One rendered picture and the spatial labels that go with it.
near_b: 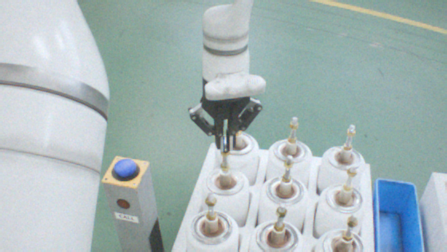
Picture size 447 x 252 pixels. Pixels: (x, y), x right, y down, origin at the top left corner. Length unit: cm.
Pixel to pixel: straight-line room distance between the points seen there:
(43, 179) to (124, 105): 132
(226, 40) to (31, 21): 42
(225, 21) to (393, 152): 90
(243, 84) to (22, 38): 44
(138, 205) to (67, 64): 59
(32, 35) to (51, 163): 6
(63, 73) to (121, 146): 113
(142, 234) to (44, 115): 67
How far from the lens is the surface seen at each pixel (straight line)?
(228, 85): 61
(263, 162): 98
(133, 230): 86
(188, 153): 128
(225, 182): 82
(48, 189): 20
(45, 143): 20
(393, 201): 115
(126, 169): 77
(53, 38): 22
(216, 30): 61
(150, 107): 148
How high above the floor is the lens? 85
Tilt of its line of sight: 38 degrees down
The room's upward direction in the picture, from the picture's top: straight up
